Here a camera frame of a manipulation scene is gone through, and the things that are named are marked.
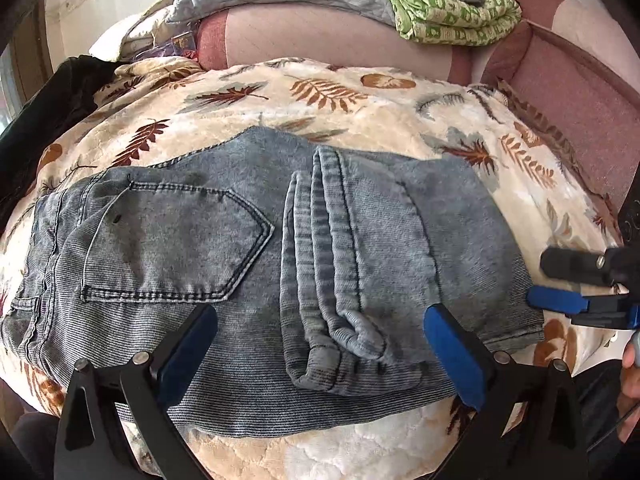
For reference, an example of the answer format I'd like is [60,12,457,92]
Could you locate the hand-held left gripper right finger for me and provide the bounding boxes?
[424,303,591,480]

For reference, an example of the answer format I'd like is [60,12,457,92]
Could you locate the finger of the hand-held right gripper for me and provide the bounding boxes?
[526,285,640,331]
[540,246,617,281]

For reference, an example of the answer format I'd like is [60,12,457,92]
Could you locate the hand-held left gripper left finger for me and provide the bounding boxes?
[52,302,218,480]

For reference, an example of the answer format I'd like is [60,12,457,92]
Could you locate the grey-blue denim pants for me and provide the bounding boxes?
[0,126,546,437]

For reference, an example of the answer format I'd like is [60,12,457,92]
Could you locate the person's right hand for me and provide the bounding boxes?
[616,332,640,413]

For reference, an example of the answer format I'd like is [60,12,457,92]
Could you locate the person's dark clothing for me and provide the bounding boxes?
[570,360,633,466]

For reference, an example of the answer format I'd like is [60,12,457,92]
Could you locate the black jacket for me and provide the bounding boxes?
[0,55,118,221]

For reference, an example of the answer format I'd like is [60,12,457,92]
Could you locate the green patterned blanket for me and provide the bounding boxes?
[364,0,522,46]

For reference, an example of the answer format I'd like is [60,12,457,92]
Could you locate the leaf-print cream blanket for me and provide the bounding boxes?
[0,56,626,480]

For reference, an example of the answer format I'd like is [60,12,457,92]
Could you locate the purple packet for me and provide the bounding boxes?
[155,32,201,61]

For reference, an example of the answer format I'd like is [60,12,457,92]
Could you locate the cream pillow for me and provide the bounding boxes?
[89,0,201,61]

